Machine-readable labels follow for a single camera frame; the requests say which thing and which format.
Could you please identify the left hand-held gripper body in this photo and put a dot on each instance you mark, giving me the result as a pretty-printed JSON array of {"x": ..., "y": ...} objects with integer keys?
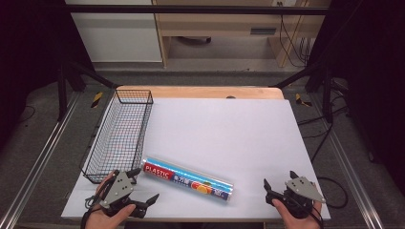
[{"x": 118, "y": 189}]

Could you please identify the black metal stand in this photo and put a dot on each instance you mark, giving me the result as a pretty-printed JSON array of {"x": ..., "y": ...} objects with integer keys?
[
  {"x": 327, "y": 92},
  {"x": 62, "y": 92}
]

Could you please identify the wooden desk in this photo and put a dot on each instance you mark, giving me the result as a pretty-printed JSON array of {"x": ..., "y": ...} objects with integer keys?
[{"x": 223, "y": 22}]

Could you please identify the aluminium floor rail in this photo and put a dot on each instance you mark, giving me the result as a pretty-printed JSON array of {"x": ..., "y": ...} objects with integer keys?
[
  {"x": 350, "y": 171},
  {"x": 38, "y": 159}
]

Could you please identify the wooden table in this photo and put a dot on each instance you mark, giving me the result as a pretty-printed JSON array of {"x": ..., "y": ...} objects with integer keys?
[{"x": 203, "y": 92}]

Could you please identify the white cabinet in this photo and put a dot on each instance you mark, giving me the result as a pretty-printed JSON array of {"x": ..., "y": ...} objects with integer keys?
[{"x": 117, "y": 35}]

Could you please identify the person's left hand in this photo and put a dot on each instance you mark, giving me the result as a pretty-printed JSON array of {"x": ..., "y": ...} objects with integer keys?
[{"x": 103, "y": 219}]

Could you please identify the yellow black floor tape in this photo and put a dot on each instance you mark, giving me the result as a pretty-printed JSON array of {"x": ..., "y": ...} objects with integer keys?
[
  {"x": 97, "y": 99},
  {"x": 301, "y": 100}
]

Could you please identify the dark curtain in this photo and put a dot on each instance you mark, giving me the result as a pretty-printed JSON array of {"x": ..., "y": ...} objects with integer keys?
[
  {"x": 372, "y": 79},
  {"x": 28, "y": 47}
]

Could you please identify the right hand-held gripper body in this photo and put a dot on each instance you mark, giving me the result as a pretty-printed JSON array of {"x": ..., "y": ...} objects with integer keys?
[{"x": 302, "y": 189}]

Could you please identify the person's right hand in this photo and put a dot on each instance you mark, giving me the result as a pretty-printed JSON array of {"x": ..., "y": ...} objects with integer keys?
[{"x": 301, "y": 223}]

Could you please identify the black frame crossbar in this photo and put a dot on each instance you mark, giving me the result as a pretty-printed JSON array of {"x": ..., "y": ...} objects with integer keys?
[{"x": 191, "y": 9}]

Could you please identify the plastic wrap box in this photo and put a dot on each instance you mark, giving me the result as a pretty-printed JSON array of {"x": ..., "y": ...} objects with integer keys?
[{"x": 187, "y": 178}]

